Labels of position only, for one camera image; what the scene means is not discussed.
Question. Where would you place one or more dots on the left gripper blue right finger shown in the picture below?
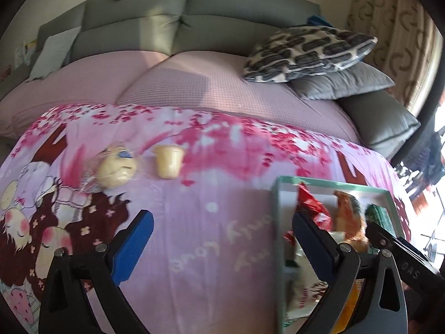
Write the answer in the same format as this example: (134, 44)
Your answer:
(318, 246)

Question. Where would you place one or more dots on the grey cushion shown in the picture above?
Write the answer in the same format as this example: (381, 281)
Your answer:
(358, 79)

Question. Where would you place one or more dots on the yellow orange snack packet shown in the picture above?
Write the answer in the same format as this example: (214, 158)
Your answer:
(349, 307)

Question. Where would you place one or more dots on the blue cloth behind pillows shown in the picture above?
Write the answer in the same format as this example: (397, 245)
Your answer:
(316, 20)

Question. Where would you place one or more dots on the white orange snack packet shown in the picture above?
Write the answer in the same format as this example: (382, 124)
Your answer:
(307, 292)

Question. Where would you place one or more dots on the shallow teal-rimmed white box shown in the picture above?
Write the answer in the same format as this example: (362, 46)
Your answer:
(381, 307)

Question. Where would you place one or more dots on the black white patterned pillow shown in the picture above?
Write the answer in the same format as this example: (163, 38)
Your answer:
(301, 51)

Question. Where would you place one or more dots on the pink sofa cover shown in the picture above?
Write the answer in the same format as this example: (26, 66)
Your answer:
(202, 80)

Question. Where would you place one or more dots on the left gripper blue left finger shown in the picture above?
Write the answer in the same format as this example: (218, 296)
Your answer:
(128, 245)

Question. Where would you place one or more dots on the orange cream bread packet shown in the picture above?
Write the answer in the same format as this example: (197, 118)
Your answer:
(351, 220)

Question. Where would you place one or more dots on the grey sofa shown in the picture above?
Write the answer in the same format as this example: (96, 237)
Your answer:
(234, 27)

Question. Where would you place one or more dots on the yellow jelly cup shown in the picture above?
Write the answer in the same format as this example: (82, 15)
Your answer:
(169, 161)

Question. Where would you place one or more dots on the dark green snack packet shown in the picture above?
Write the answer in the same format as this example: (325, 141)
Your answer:
(380, 216)

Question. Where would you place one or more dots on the patterned beige curtain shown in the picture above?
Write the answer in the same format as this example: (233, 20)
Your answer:
(408, 49)

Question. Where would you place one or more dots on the small red candy packet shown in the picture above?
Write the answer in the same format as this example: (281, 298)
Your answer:
(316, 210)

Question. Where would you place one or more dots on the clear round bun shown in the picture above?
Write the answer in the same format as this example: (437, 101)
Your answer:
(115, 166)

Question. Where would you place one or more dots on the pink cartoon print blanket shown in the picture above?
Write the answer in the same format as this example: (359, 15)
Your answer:
(209, 266)

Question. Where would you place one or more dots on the light grey small pillow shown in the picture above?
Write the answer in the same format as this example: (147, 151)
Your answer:
(55, 51)

